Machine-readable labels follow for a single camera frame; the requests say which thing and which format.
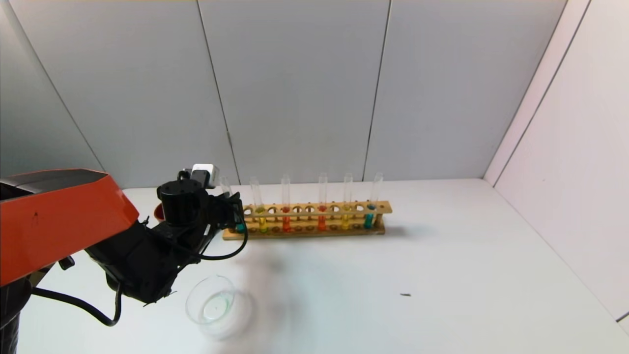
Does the test tube with yellow pigment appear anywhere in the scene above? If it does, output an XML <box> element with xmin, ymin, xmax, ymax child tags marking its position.
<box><xmin>250</xmin><ymin>177</ymin><xmax>269</xmax><ymax>234</ymax></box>
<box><xmin>342</xmin><ymin>173</ymin><xmax>353</xmax><ymax>231</ymax></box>

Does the test tube with blue pigment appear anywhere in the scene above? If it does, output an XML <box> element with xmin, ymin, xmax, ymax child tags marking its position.
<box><xmin>364</xmin><ymin>172</ymin><xmax>383</xmax><ymax>230</ymax></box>
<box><xmin>220</xmin><ymin>176</ymin><xmax>246</xmax><ymax>234</ymax></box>

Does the wooden test tube rack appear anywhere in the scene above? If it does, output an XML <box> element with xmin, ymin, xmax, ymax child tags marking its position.
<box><xmin>224</xmin><ymin>201</ymin><xmax>393</xmax><ymax>240</ymax></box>

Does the test tube with red pigment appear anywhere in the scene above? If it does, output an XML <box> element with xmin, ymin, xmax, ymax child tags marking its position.
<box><xmin>318</xmin><ymin>173</ymin><xmax>328</xmax><ymax>232</ymax></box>
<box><xmin>282</xmin><ymin>174</ymin><xmax>292</xmax><ymax>233</ymax></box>

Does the clear glass petri dish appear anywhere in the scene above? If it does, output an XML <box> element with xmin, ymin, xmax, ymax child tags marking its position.
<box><xmin>186</xmin><ymin>275</ymin><xmax>254</xmax><ymax>339</ymax></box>

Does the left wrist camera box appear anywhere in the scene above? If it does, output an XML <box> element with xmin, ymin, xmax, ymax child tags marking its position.
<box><xmin>178</xmin><ymin>164</ymin><xmax>220</xmax><ymax>189</ymax></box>

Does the thin black camera cable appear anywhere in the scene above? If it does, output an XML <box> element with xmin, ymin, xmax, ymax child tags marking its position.
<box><xmin>189</xmin><ymin>216</ymin><xmax>249</xmax><ymax>262</ymax></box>

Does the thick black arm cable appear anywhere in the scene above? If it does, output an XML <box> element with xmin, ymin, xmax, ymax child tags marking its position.
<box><xmin>31</xmin><ymin>285</ymin><xmax>123</xmax><ymax>328</ymax></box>

